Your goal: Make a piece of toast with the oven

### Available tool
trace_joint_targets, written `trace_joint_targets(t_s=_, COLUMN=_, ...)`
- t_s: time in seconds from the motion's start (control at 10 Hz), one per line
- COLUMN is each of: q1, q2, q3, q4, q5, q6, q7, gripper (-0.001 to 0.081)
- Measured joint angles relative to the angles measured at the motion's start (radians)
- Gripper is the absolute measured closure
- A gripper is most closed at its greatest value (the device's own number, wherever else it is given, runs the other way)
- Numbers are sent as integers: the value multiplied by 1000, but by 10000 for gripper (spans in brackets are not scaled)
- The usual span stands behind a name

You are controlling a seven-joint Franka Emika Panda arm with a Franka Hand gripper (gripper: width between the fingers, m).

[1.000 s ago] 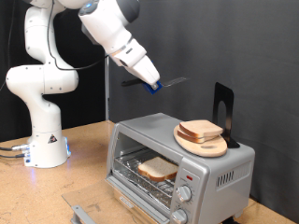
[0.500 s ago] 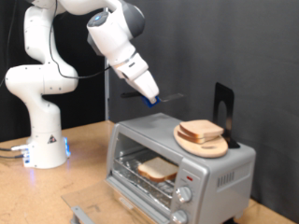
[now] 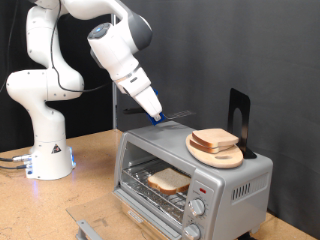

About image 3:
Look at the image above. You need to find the vertical metal pole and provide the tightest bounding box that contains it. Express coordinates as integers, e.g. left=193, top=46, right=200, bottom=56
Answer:
left=111, top=13, right=119, bottom=130

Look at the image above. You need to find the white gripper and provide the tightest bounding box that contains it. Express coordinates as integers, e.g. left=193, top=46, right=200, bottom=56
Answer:
left=116, top=67, right=165, bottom=122

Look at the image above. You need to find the silver oven knob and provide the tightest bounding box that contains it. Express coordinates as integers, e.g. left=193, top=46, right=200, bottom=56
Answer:
left=183, top=223, right=202, bottom=240
left=188, top=198, right=207, bottom=217

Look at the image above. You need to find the black metal bookend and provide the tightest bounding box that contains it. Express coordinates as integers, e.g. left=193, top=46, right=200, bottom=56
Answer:
left=227, top=88, right=258, bottom=160

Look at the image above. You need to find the glass oven door with handle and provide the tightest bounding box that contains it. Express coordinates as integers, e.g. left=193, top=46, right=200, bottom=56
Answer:
left=65, top=191, right=161, bottom=240

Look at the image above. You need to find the white bread slice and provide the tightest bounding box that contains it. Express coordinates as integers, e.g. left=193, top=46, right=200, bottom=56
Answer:
left=189, top=138, right=236, bottom=155
left=147, top=167, right=192, bottom=196
left=191, top=128, right=240, bottom=149

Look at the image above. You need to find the black fabric backdrop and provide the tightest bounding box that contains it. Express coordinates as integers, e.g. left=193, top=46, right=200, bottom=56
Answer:
left=0, top=0, right=115, bottom=153

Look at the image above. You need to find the metal spatula with blue block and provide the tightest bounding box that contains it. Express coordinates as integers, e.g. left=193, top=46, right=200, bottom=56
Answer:
left=123, top=107, right=197, bottom=126

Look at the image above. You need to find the silver toaster oven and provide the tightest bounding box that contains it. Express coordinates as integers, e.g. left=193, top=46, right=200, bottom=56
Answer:
left=113, top=120, right=274, bottom=240

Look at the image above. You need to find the black base cable silver connector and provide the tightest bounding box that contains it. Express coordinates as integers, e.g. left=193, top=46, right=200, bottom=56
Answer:
left=0, top=153, right=33, bottom=163

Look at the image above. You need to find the oval wooden cutting board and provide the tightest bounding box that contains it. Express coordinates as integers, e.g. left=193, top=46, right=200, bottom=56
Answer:
left=185, top=134, right=245, bottom=170

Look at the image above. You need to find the wire oven rack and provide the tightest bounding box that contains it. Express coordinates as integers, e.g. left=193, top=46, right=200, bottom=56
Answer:
left=121, top=159, right=192, bottom=223

